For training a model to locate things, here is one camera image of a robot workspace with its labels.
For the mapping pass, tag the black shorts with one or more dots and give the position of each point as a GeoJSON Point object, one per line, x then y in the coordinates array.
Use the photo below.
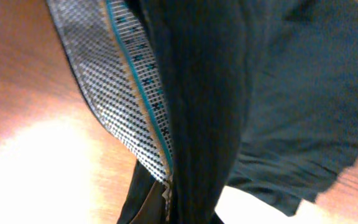
{"type": "Point", "coordinates": [237, 111]}

